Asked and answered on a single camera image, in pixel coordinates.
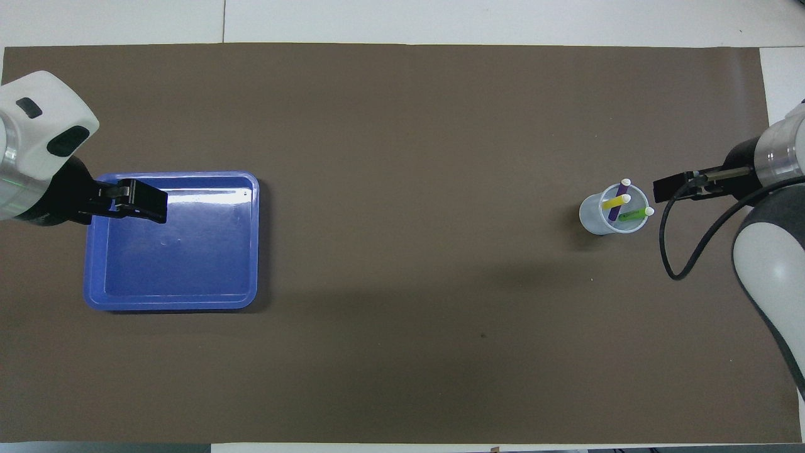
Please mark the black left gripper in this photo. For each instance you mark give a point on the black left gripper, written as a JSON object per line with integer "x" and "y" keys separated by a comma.
{"x": 63, "y": 195}

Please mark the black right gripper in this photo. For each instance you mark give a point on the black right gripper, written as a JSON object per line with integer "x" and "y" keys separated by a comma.
{"x": 742, "y": 167}

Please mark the green marker pen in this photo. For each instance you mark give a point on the green marker pen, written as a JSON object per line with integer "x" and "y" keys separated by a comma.
{"x": 634, "y": 214}

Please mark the purple marker pen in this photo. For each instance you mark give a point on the purple marker pen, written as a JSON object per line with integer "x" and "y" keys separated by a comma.
{"x": 619, "y": 201}

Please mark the yellow marker pen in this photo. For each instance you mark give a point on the yellow marker pen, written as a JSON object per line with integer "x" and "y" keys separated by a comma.
{"x": 615, "y": 202}

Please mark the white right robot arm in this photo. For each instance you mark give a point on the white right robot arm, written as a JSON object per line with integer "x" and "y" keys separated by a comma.
{"x": 773, "y": 264}

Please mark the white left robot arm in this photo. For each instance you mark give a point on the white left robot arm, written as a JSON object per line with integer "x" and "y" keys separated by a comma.
{"x": 31, "y": 138}

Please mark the blue plastic tray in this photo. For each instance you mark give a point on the blue plastic tray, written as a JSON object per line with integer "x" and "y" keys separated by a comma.
{"x": 188, "y": 264}

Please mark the translucent plastic cup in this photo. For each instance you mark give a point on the translucent plastic cup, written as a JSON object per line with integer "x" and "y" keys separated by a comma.
{"x": 594, "y": 220}

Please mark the brown table mat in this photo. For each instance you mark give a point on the brown table mat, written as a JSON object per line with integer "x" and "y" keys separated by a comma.
{"x": 402, "y": 189}

